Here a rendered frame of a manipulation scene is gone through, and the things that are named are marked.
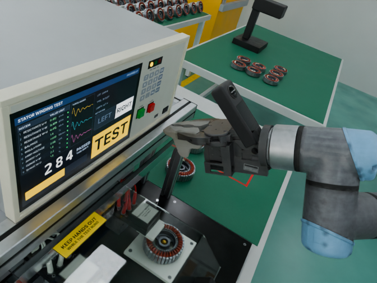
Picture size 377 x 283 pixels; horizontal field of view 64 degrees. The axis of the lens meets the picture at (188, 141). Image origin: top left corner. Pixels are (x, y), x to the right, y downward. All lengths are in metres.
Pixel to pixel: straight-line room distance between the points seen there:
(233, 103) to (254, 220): 0.68
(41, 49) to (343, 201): 0.48
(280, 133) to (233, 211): 0.65
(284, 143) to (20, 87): 0.37
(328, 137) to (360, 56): 5.22
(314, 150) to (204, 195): 0.68
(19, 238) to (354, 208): 0.48
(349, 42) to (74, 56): 5.34
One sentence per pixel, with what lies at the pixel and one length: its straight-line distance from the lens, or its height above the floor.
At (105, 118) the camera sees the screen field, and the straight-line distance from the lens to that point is 0.53.
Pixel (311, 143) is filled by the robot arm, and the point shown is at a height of 1.30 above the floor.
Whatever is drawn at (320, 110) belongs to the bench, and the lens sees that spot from 2.17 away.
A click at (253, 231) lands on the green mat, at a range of 1.09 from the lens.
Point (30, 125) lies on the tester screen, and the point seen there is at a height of 1.27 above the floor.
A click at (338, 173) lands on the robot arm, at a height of 1.29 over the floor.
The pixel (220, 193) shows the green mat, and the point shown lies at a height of 0.75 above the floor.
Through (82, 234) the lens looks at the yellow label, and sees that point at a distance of 0.55.
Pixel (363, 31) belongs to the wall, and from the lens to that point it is 5.63.
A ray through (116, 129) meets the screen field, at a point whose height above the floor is 1.18.
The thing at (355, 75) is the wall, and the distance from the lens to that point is 5.77.
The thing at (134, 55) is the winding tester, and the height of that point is 1.32.
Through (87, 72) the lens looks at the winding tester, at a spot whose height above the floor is 1.32.
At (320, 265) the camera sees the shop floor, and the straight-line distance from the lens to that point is 2.26.
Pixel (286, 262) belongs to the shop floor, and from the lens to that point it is 2.12.
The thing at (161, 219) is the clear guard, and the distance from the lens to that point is 0.59.
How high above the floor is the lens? 1.52
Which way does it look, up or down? 35 degrees down
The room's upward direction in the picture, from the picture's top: 18 degrees clockwise
